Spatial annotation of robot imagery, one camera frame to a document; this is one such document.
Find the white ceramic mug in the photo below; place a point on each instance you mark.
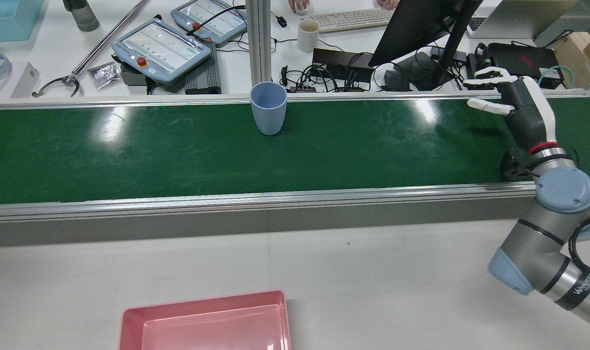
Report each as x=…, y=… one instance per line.
x=307, y=39

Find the white computer keyboard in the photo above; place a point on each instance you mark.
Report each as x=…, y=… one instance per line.
x=353, y=19

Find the black finned metal enclosure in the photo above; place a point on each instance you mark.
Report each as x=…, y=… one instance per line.
x=205, y=73

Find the black case red logo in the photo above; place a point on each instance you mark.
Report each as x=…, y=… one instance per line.
x=523, y=61

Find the grey blue teach pendant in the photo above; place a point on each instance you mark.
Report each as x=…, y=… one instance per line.
x=224, y=26
x=164, y=46

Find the aluminium profile post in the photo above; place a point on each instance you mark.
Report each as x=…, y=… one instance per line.
x=258, y=48

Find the light blue plastic cup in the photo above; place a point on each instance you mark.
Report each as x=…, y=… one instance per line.
x=268, y=112

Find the green conveyor belt aluminium frame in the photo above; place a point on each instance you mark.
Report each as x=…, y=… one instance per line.
x=178, y=160

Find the dark grey bottle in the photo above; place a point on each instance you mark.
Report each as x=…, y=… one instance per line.
x=83, y=17

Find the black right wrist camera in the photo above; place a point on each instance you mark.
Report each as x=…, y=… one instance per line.
x=513, y=165

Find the small black adapter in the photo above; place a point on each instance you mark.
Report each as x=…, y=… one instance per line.
x=282, y=22

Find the pink plastic box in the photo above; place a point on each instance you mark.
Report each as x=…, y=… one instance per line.
x=202, y=330

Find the brown cardboard box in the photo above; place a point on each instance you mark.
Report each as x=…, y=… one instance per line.
x=579, y=53

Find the white computer mouse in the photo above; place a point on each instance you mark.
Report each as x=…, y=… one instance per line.
x=302, y=9

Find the black computer monitor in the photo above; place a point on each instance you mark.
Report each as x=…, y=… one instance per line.
x=411, y=29

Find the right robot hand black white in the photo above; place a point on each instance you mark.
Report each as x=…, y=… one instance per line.
x=530, y=112

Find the light blue plastic bin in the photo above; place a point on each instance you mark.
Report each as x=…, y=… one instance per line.
x=8, y=19

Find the silver laptop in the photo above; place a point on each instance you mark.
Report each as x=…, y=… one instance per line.
x=518, y=19

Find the white flat carton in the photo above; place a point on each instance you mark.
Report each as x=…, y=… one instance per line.
x=25, y=80

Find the right grey UR5e robot arm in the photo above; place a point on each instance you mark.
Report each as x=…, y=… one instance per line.
x=564, y=189

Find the black power supply box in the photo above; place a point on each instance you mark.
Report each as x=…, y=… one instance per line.
x=130, y=75

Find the black hub box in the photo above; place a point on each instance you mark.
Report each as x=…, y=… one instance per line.
x=334, y=61

